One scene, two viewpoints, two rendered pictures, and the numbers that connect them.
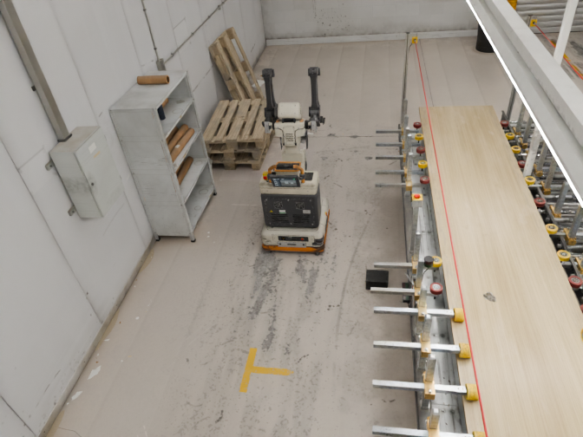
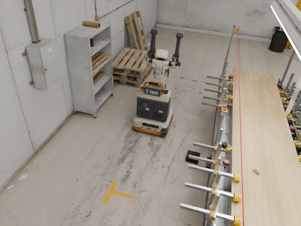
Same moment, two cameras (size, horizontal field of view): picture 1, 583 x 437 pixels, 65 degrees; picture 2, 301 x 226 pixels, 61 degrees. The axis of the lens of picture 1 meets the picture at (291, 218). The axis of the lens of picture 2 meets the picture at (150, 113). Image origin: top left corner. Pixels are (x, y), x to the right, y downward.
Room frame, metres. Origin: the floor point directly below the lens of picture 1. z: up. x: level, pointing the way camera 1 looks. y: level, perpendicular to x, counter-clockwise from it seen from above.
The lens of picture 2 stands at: (-0.09, -0.01, 2.91)
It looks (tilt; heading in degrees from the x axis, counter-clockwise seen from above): 35 degrees down; 0
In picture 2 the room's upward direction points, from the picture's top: 4 degrees clockwise
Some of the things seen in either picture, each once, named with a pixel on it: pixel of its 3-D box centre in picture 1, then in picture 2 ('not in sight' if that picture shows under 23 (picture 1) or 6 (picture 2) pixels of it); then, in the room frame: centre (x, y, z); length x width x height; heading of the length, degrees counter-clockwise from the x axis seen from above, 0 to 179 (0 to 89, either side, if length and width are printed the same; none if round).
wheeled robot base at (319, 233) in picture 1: (296, 222); (153, 118); (3.73, -0.05, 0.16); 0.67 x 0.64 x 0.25; 167
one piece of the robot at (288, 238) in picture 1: (293, 238); (150, 125); (3.41, 0.01, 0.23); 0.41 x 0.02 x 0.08; 77
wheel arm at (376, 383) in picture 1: (422, 387); (208, 212); (1.28, -0.57, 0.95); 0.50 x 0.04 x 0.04; 77
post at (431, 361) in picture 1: (428, 382); (212, 211); (1.31, -0.61, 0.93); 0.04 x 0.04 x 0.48; 77
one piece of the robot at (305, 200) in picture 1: (291, 194); (154, 100); (3.65, -0.03, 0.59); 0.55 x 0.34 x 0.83; 77
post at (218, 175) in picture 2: (424, 343); (214, 189); (1.56, -0.67, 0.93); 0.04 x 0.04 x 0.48; 77
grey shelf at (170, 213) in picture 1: (171, 158); (92, 69); (4.29, 1.18, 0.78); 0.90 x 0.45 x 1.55; 167
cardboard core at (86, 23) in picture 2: (153, 80); (91, 24); (4.40, 1.17, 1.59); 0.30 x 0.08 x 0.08; 77
